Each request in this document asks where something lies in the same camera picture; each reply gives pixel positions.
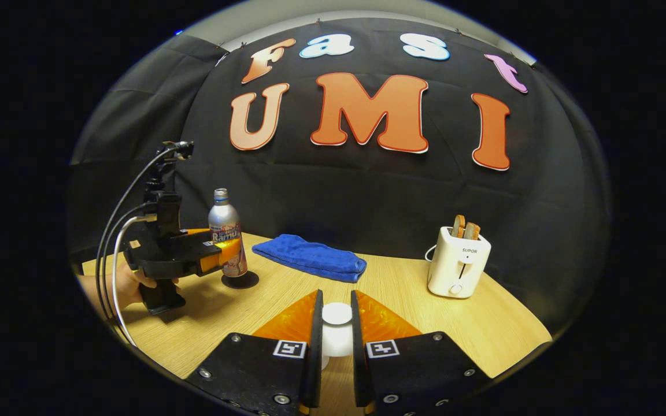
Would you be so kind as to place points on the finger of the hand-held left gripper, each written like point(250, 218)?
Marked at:
point(220, 254)
point(197, 231)

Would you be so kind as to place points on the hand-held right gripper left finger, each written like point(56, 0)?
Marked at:
point(314, 358)

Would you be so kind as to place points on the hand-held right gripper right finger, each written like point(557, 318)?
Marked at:
point(359, 358)

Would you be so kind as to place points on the silver water bottle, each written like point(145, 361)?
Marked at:
point(223, 222)

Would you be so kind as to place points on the black round coaster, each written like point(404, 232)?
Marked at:
point(246, 283)

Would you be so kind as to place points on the white teacup lid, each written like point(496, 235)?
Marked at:
point(337, 315)

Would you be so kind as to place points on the blue folded towel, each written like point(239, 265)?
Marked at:
point(310, 257)

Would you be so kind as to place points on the white toaster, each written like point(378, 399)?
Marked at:
point(457, 268)

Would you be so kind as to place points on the toasted bread slice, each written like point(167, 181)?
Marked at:
point(458, 226)
point(472, 231)

